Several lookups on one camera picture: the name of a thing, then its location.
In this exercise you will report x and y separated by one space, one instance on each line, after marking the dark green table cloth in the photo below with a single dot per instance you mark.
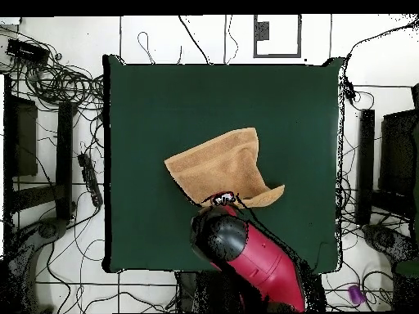
163 98

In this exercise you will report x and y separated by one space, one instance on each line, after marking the small grey square plate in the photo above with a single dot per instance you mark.
262 31

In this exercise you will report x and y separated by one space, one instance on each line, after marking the black pedestal post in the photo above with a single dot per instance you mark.
186 291

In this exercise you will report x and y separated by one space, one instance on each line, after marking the purple object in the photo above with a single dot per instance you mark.
355 294

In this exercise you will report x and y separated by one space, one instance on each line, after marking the green object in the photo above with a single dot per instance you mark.
407 269

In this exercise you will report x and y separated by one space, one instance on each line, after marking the black rectangular box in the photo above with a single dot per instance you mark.
27 50

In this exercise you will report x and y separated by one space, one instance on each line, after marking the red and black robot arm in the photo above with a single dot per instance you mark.
262 261

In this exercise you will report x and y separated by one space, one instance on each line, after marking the grey stand foot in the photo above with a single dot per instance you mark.
386 240
49 229

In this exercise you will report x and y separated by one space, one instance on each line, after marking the dark flat panel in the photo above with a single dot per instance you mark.
26 137
397 150

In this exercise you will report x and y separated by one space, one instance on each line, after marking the black power strip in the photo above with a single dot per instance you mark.
90 180

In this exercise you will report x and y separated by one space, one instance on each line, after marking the tan terry towel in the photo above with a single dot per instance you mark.
222 163

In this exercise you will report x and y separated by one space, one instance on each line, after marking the grey rectangular floor frame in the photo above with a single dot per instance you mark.
298 36

